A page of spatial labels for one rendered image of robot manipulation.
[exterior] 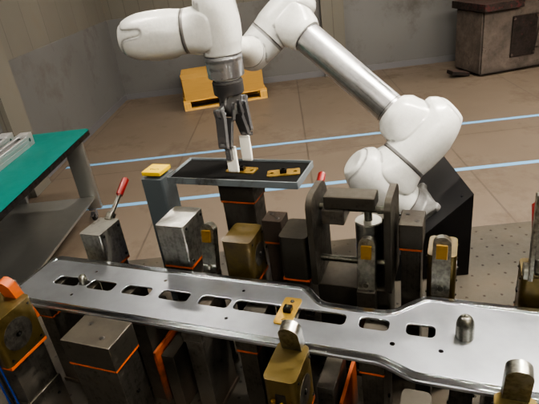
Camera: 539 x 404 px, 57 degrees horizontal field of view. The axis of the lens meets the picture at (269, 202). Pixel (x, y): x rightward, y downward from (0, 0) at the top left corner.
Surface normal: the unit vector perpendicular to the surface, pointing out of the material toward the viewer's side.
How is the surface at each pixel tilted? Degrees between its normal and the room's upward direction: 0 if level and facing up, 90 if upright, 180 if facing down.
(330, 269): 0
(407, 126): 62
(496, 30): 90
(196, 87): 90
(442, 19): 90
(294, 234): 0
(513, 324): 0
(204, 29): 89
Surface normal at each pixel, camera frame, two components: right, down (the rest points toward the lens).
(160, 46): -0.03, 0.69
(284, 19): -0.25, 0.07
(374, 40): -0.01, 0.45
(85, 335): -0.12, -0.88
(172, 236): -0.34, 0.46
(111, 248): 0.93, 0.05
